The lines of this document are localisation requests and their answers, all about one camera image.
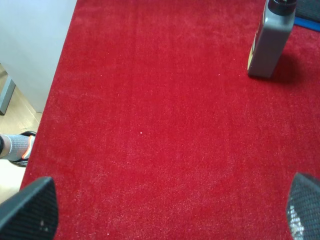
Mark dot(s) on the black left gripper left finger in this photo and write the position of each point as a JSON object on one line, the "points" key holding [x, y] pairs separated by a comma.
{"points": [[32, 213]]}

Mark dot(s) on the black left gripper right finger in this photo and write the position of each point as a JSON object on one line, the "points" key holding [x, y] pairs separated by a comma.
{"points": [[303, 207]]}

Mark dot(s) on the grey plastic bottle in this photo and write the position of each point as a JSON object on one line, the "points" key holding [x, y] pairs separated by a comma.
{"points": [[273, 32]]}

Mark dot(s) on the grey orange shoe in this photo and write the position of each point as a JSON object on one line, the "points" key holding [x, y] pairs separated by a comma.
{"points": [[17, 148]]}

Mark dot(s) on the grey cabinet leg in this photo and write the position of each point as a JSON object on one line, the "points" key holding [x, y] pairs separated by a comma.
{"points": [[6, 95]]}

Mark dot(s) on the red felt table cloth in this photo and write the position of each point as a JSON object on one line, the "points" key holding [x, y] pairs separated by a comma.
{"points": [[153, 130]]}

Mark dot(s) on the black blue board eraser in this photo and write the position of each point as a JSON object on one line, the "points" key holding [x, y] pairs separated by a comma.
{"points": [[307, 14]]}

